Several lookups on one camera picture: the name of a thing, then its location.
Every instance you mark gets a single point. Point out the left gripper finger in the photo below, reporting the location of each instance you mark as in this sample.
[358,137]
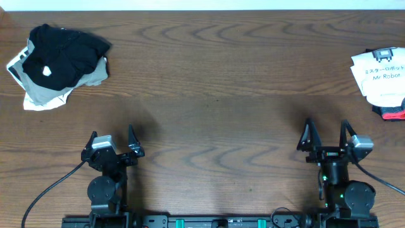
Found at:
[134,144]
[88,146]

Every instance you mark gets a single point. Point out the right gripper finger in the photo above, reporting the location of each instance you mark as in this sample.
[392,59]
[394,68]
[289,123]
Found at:
[345,129]
[310,138]

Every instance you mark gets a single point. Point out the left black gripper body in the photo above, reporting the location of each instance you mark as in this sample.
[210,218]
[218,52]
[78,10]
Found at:
[111,156]

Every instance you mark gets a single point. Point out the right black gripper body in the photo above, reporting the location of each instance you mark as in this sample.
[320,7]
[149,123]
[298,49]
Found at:
[326,156]

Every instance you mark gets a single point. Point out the black t-shirt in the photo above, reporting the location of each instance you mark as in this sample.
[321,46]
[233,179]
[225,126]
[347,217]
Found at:
[61,57]

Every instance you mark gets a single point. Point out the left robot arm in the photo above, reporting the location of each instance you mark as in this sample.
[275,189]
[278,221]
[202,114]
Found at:
[108,192]

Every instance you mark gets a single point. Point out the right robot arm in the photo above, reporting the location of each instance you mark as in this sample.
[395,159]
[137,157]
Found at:
[348,203]

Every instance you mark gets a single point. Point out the black red garment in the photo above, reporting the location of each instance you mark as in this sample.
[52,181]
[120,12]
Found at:
[392,113]

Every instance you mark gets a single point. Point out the white printed garment under khaki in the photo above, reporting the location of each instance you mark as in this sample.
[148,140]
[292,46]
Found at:
[28,103]

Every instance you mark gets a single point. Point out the khaki folded shirt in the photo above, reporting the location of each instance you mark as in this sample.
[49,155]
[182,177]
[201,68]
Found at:
[41,95]

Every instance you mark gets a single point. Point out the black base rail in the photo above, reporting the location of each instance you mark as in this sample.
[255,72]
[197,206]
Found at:
[164,221]

